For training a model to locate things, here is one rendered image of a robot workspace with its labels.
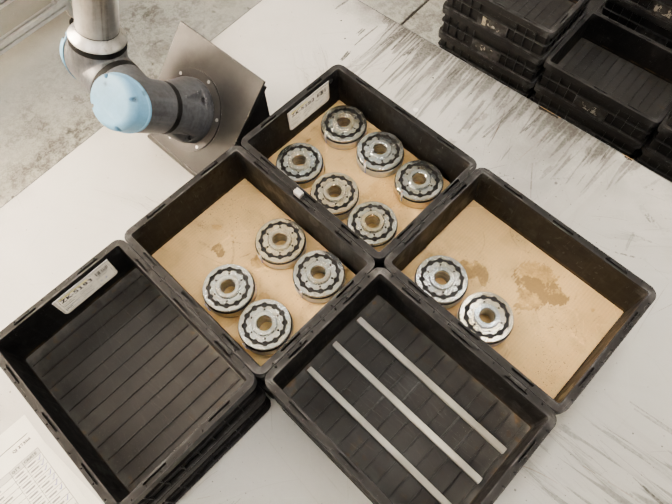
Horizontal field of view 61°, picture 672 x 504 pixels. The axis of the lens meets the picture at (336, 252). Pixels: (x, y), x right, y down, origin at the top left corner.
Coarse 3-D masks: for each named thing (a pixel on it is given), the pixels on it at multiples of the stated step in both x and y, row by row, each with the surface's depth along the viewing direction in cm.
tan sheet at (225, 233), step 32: (256, 192) 125; (192, 224) 122; (224, 224) 122; (256, 224) 121; (160, 256) 119; (192, 256) 119; (224, 256) 118; (256, 256) 118; (192, 288) 115; (288, 288) 115; (224, 320) 112
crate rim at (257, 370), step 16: (224, 160) 117; (256, 160) 116; (272, 176) 115; (176, 192) 114; (288, 192) 113; (160, 208) 113; (304, 208) 111; (144, 224) 111; (128, 240) 109; (352, 240) 108; (144, 256) 108; (368, 256) 106; (160, 272) 106; (368, 272) 105; (176, 288) 105; (352, 288) 104; (192, 304) 103; (336, 304) 102; (208, 320) 102; (320, 320) 101; (224, 336) 102; (240, 352) 99; (256, 368) 98
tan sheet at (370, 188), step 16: (320, 128) 132; (368, 128) 131; (288, 144) 130; (320, 144) 130; (272, 160) 128; (336, 160) 128; (352, 160) 128; (352, 176) 126; (368, 176) 126; (368, 192) 124; (384, 192) 124; (400, 208) 122; (416, 208) 122; (368, 224) 120; (400, 224) 120
